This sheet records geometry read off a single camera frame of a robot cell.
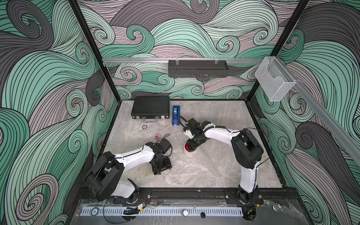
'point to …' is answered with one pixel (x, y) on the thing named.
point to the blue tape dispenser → (176, 115)
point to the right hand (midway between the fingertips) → (191, 146)
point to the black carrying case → (151, 107)
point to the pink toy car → (158, 137)
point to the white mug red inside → (187, 152)
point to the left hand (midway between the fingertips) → (168, 169)
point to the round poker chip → (144, 126)
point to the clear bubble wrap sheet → (205, 162)
